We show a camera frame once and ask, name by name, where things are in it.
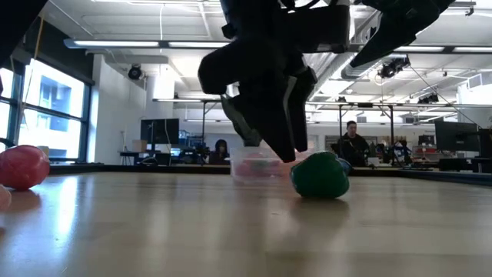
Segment blue round object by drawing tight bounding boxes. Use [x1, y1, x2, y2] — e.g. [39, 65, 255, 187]
[337, 157, 353, 176]

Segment small pink peach toy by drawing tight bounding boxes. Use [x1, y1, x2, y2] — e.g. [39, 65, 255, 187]
[0, 184, 13, 212]

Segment green bell pepper toy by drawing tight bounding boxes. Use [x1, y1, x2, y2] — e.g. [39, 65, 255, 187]
[290, 150, 351, 200]

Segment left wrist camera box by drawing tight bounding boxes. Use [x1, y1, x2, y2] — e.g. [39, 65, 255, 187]
[305, 2, 351, 54]

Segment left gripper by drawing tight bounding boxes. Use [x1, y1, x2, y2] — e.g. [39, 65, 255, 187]
[198, 0, 318, 163]

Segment black round ceiling device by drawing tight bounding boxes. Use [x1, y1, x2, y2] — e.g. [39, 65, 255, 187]
[128, 64, 145, 82]

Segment person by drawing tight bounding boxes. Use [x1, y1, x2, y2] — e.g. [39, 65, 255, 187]
[208, 138, 232, 165]
[337, 120, 371, 168]

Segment dark background desk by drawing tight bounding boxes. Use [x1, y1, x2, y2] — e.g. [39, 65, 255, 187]
[118, 150, 173, 166]

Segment black computer monitor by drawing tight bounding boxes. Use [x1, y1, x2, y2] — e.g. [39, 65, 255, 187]
[434, 120, 480, 153]
[140, 118, 181, 145]

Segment long ceiling light bar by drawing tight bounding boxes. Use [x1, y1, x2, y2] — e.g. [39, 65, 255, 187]
[63, 37, 492, 54]

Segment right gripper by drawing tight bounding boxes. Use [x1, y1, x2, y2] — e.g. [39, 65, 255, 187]
[349, 0, 457, 68]

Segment clear plastic tupperware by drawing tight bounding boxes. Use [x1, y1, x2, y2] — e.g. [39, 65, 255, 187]
[229, 145, 308, 185]

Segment red bell pepper toy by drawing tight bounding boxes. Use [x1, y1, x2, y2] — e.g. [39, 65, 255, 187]
[0, 145, 51, 191]

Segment white ceiling ducts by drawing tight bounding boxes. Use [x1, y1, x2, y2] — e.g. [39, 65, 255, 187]
[309, 52, 361, 102]

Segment large glass window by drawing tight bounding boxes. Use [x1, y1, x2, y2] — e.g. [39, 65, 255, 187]
[0, 57, 92, 161]

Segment black ceiling camera cluster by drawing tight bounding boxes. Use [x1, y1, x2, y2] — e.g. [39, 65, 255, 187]
[377, 55, 411, 80]

